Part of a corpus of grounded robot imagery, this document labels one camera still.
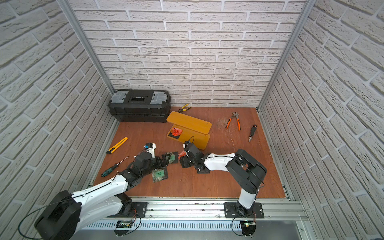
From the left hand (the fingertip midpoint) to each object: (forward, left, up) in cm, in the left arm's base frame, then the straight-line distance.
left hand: (167, 154), depth 85 cm
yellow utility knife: (+8, +36, -7) cm, 38 cm away
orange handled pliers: (+37, -49, -6) cm, 62 cm away
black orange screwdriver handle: (+20, -58, -5) cm, 61 cm away
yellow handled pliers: (+43, -7, -6) cm, 44 cm away
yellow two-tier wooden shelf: (+16, -11, +5) cm, 20 cm away
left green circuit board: (-32, +19, -11) cm, 39 cm away
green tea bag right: (-14, -20, +13) cm, 28 cm away
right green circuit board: (-34, -42, -8) cm, 55 cm away
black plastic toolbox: (+32, +19, +9) cm, 38 cm away
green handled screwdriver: (-6, +33, -7) cm, 34 cm away
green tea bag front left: (-9, +5, -8) cm, 13 cm away
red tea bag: (+3, -8, -7) cm, 11 cm away
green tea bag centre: (+2, -3, -7) cm, 8 cm away
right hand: (0, -11, -7) cm, 13 cm away
